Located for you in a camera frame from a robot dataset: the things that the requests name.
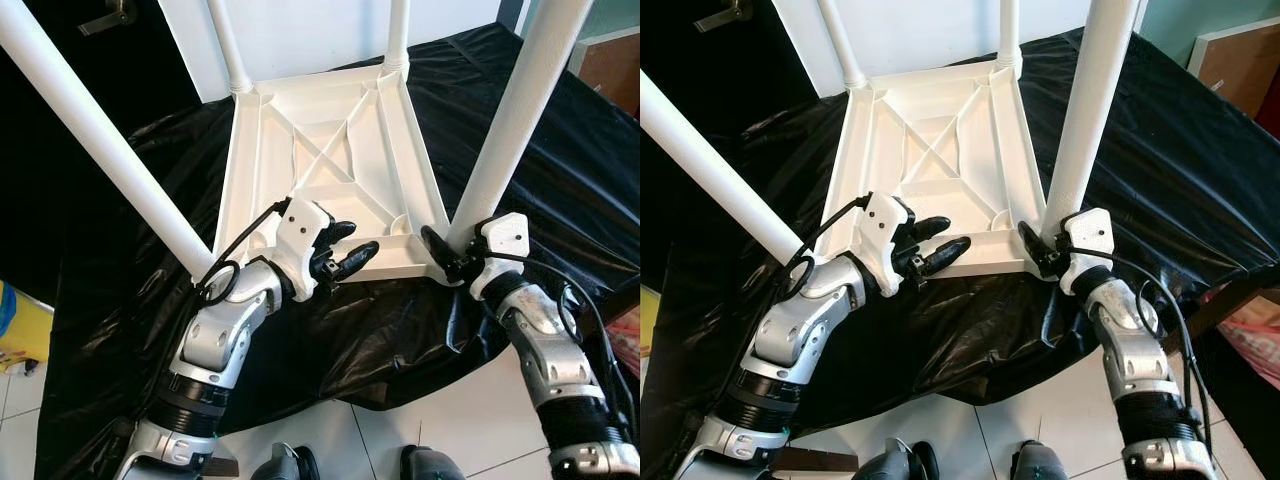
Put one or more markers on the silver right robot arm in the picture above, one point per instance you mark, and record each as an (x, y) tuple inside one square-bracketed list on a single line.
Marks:
[(545, 350), (1130, 350)]

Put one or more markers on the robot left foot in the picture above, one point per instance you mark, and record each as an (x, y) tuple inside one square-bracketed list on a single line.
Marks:
[(897, 461), (285, 464)]

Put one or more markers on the yellow plastic container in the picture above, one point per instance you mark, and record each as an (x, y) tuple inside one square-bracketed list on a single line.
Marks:
[(25, 325), (649, 320)]

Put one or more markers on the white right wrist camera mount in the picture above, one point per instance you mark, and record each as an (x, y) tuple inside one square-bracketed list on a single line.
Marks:
[(1090, 230), (505, 235)]

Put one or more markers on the brown wooden cabinet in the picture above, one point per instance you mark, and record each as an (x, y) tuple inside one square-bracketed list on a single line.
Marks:
[(1240, 65), (612, 70)]

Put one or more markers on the black plastic cover sheet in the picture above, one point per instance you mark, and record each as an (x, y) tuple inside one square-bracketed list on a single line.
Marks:
[(1190, 150), (580, 160)]

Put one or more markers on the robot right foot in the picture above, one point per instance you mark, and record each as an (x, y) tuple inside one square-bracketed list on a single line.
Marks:
[(1040, 462), (432, 464)]

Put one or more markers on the brown wooden table foot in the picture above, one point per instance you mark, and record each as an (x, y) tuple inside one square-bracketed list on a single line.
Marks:
[(800, 460), (222, 467)]

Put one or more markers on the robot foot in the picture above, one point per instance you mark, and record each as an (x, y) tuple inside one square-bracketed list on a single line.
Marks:
[(285, 464), (1040, 462), (897, 461), (432, 464)]

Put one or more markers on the red plastic bag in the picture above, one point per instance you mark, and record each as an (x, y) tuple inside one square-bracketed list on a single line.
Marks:
[(625, 340), (1250, 340)]

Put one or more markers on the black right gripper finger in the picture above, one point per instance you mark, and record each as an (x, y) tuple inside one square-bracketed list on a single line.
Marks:
[(1034, 248), (440, 252)]

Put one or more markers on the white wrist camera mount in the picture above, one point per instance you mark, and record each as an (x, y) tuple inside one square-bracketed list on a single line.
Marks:
[(885, 225), (505, 235), (1090, 230), (300, 230)]

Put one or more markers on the dark wooden table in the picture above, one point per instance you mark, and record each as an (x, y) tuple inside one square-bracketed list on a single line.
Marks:
[(618, 310), (1220, 305)]

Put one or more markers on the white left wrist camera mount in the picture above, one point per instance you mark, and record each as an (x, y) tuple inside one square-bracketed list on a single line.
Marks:
[(885, 225), (300, 230)]

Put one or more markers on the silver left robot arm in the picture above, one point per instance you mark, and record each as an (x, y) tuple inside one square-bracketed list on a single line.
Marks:
[(790, 335), (215, 335)]

